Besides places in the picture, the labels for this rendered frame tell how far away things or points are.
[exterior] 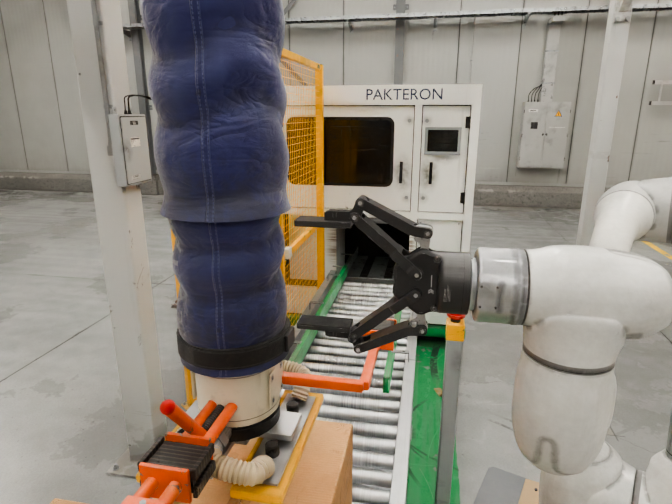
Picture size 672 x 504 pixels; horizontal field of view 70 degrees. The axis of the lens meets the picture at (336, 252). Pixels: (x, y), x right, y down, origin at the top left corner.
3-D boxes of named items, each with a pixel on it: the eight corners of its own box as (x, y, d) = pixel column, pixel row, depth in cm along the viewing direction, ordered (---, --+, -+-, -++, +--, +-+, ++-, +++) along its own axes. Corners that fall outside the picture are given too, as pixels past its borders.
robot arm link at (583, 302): (535, 258, 50) (521, 369, 54) (702, 267, 47) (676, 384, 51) (519, 232, 61) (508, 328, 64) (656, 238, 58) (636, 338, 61)
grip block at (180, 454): (165, 459, 84) (162, 430, 82) (218, 467, 82) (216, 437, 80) (137, 495, 76) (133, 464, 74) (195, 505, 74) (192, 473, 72)
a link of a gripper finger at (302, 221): (350, 229, 58) (350, 222, 57) (293, 226, 59) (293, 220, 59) (354, 223, 60) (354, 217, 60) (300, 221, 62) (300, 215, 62)
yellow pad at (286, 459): (285, 395, 120) (284, 378, 119) (324, 400, 118) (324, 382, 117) (229, 498, 88) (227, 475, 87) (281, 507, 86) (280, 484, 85)
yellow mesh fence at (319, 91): (317, 335, 401) (314, 65, 343) (329, 336, 399) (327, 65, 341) (273, 420, 290) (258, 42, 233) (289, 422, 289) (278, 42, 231)
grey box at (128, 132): (143, 180, 226) (135, 114, 217) (153, 181, 225) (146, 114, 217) (117, 186, 207) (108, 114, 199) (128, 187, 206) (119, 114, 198)
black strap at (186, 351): (209, 316, 112) (207, 300, 111) (306, 324, 107) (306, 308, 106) (155, 364, 91) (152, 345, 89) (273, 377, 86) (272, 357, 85)
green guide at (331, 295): (334, 274, 380) (334, 263, 377) (347, 275, 378) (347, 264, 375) (269, 381, 228) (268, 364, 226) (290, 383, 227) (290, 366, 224)
